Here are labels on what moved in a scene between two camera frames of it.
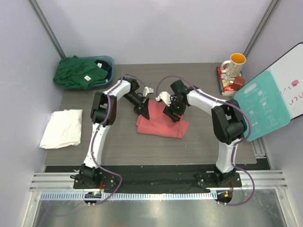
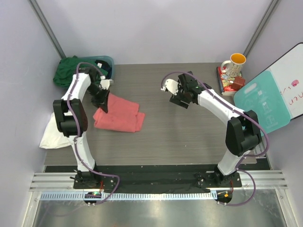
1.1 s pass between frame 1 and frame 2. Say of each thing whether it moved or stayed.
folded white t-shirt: stayed
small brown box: stayed
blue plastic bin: stayed
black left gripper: moved
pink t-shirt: moved
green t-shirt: stayed
